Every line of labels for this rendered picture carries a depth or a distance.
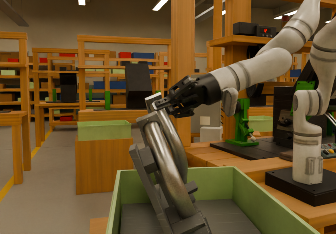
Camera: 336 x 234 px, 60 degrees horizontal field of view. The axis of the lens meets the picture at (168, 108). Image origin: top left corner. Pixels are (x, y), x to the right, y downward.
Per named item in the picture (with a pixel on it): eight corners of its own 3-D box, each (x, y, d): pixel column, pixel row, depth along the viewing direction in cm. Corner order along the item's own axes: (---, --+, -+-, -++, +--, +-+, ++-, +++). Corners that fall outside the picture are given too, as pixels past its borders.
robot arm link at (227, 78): (232, 96, 64) (256, 86, 65) (206, 64, 70) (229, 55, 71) (228, 119, 71) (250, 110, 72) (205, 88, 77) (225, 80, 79)
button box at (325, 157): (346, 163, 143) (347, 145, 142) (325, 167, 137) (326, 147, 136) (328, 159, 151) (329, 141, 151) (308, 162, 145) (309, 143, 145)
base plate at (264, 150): (396, 144, 182) (396, 141, 182) (258, 163, 137) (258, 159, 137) (333, 134, 220) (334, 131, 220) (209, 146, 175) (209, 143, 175)
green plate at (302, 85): (316, 121, 164) (324, 84, 165) (306, 117, 161) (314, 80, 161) (299, 119, 174) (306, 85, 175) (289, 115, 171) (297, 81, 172)
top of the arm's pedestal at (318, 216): (378, 214, 99) (379, 202, 99) (308, 231, 87) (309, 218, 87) (302, 184, 129) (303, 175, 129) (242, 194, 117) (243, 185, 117)
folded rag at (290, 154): (294, 156, 143) (295, 150, 143) (308, 160, 135) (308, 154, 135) (278, 158, 139) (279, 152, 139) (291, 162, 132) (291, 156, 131)
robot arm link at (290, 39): (260, 82, 80) (291, 46, 82) (280, 81, 72) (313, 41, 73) (243, 65, 79) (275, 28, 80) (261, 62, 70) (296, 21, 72)
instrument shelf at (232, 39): (338, 49, 205) (338, 43, 204) (232, 41, 168) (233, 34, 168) (307, 53, 227) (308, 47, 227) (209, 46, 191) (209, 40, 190)
